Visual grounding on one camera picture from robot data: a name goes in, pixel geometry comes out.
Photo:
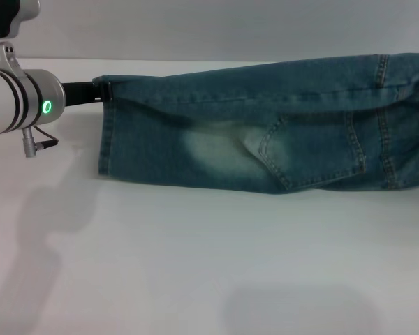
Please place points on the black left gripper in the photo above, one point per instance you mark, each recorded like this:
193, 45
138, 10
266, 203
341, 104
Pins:
78, 93

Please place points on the blue denim shorts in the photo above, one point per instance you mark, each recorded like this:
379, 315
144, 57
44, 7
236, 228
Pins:
230, 115

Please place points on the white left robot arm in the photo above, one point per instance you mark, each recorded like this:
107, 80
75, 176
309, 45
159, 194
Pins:
10, 101

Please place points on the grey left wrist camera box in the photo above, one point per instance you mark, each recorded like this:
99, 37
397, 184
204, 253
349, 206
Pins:
0, 17

